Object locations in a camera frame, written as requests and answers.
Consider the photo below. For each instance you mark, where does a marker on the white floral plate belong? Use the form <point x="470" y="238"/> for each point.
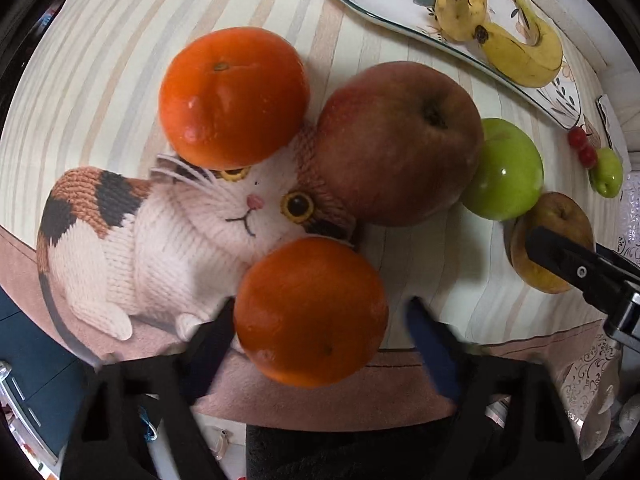
<point x="380" y="0"/>

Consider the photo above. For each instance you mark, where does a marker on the striped cat-print table mat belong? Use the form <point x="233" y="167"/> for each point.
<point x="100" y="85"/>

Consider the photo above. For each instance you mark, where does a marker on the red cherry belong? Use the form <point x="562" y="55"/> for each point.
<point x="577" y="136"/>
<point x="588" y="156"/>

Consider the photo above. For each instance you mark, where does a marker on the small white object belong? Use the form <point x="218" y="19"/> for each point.
<point x="220" y="442"/>

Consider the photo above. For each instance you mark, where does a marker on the yellow banana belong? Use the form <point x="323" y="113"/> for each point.
<point x="457" y="5"/>
<point x="525" y="52"/>

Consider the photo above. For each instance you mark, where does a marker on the red apple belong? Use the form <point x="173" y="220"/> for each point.
<point x="395" y="145"/>

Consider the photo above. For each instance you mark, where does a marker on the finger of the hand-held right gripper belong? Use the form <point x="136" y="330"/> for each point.
<point x="565" y="260"/>

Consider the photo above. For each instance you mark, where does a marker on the dark blue panel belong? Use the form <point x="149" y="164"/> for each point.
<point x="40" y="360"/>

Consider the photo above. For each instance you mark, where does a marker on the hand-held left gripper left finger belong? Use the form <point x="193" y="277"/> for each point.
<point x="210" y="360"/>

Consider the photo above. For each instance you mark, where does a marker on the brown pear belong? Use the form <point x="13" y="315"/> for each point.
<point x="560" y="210"/>

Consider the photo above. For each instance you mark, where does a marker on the green apple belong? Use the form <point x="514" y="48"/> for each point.
<point x="606" y="177"/>
<point x="510" y="175"/>

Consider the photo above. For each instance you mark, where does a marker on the orange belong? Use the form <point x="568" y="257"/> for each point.
<point x="230" y="95"/>
<point x="310" y="310"/>

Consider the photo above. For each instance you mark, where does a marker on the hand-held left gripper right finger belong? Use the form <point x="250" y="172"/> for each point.
<point x="435" y="355"/>

